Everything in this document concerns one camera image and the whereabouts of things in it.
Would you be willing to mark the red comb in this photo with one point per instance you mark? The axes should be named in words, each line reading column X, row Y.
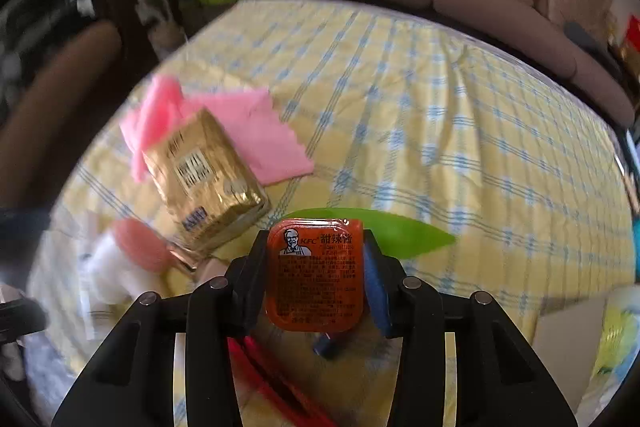
column 280, row 387

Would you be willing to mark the orange sauce packet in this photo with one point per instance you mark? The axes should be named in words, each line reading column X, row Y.
column 315, row 277

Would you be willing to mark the white facial brush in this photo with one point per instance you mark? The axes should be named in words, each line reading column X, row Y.
column 140, row 247

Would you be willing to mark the green plastic leaf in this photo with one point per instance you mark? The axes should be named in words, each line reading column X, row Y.
column 400, row 232

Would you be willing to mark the brown chair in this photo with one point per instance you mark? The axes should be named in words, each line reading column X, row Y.
column 55, row 107

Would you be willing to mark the pink cloth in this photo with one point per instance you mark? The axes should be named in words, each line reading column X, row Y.
column 250, row 122

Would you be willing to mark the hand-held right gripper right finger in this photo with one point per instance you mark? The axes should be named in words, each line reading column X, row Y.
column 376, row 292

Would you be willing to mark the white organizer box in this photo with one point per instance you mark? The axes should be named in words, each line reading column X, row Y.
column 565, row 337

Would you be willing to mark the gold foil packet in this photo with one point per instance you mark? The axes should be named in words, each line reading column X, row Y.
column 205, row 177

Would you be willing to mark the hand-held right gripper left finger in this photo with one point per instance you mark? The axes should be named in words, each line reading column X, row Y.
column 255, row 287

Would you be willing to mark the dark blue small object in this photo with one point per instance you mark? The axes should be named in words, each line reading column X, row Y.
column 327, row 344

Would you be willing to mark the red box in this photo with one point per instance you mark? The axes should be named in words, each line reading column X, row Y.
column 631, row 37

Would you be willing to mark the light green puff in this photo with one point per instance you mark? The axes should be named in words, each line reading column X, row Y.
column 617, row 332

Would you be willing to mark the yellow plaid cloth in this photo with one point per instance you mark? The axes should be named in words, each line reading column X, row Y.
column 450, row 132

